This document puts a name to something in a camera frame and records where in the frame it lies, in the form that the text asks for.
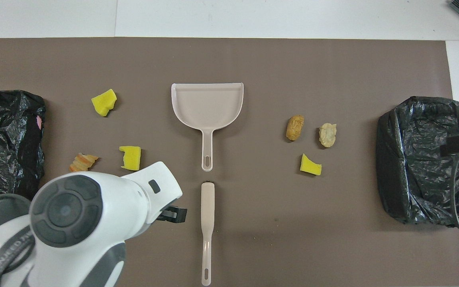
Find brown paper table mat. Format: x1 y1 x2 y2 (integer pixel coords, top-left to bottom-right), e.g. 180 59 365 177
0 37 459 287

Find yellow sponge chunk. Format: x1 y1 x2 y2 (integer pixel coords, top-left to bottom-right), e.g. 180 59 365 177
91 88 117 117

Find yellow notched sponge piece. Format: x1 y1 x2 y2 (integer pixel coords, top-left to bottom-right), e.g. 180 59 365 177
119 145 141 171

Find orange striped bread piece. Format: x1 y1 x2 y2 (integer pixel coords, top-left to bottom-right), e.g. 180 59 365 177
69 153 99 173

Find black bag-lined bin pink spot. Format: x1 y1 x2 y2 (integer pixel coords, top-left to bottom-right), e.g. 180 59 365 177
0 90 47 208

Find beige brush black bristles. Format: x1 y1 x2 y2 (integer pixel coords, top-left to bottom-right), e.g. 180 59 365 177
201 182 215 286

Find pale beige food chunk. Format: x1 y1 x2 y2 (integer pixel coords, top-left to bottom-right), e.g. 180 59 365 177
319 123 337 148

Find yellow sponge wedge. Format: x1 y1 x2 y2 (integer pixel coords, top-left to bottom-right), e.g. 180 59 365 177
300 153 322 176

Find beige plastic dustpan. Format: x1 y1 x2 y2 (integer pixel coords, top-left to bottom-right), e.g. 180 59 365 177
171 83 244 172

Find brown croquette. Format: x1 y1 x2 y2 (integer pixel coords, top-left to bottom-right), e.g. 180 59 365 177
286 115 305 141

